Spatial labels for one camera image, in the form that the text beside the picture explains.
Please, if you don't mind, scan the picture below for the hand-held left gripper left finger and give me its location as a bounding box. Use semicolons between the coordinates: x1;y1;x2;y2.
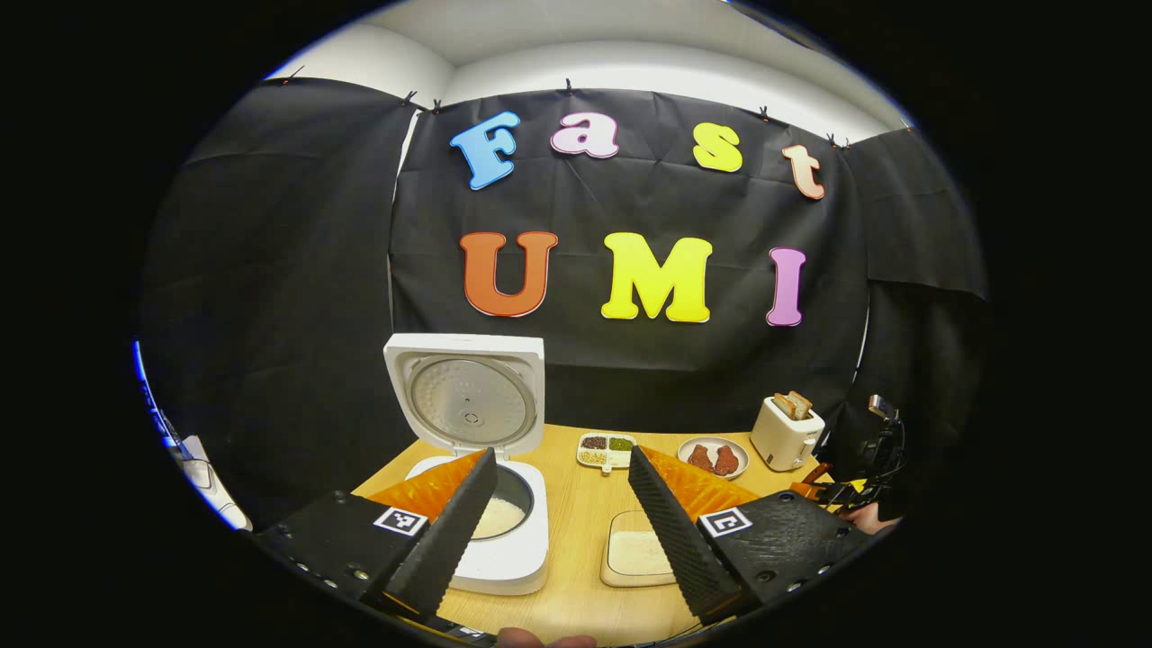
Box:
256;447;499;622

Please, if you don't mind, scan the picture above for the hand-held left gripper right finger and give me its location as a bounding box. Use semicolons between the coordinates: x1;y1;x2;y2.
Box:
627;445;869;626

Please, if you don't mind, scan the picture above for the small white rice portion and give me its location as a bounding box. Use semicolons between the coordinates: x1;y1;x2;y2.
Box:
472;495;527;539

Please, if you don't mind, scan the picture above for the white rice cooker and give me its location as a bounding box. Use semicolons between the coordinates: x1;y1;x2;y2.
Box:
382;333;550;596

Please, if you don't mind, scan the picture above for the white toaster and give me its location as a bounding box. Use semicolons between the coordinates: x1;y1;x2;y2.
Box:
750;396;826;473

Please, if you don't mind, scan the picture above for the clear glass tray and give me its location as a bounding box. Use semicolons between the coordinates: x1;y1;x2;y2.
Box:
599;510;685;589

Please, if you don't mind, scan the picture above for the round white plate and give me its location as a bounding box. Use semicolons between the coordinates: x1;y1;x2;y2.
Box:
677;436;750;481

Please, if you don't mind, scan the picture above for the white divided grain dish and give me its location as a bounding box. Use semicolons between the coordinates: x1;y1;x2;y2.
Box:
576;433;638;473

